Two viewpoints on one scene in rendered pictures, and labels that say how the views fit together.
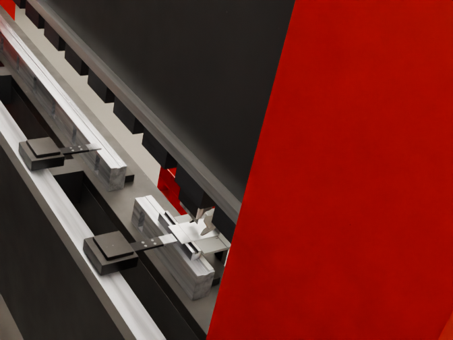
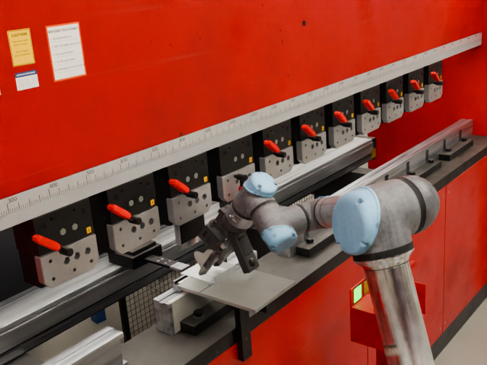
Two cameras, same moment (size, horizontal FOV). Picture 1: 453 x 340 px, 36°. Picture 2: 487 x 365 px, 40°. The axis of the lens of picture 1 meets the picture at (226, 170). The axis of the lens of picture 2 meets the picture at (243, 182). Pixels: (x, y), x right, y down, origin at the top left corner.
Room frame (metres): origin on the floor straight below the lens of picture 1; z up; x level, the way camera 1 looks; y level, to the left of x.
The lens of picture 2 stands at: (1.47, -1.63, 1.81)
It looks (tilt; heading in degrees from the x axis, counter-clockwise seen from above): 18 degrees down; 80
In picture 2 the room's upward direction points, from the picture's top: 4 degrees counter-clockwise
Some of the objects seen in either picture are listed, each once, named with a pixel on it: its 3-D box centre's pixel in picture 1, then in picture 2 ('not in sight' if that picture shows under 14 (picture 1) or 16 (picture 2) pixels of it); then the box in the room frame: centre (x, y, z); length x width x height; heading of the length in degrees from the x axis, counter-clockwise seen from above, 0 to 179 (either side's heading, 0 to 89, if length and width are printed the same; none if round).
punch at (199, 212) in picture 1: (191, 200); (190, 229); (1.62, 0.08, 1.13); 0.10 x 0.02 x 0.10; 41
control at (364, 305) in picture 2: (187, 193); (388, 308); (2.22, 0.12, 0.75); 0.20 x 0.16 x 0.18; 40
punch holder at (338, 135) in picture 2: (85, 44); (334, 120); (2.21, 0.58, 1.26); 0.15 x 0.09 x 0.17; 41
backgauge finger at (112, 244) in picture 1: (135, 245); (152, 256); (1.51, 0.20, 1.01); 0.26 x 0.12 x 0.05; 131
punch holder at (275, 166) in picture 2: (137, 98); (267, 149); (1.91, 0.32, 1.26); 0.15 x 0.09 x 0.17; 41
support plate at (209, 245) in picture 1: (224, 227); (235, 284); (1.72, -0.04, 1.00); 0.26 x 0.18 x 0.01; 131
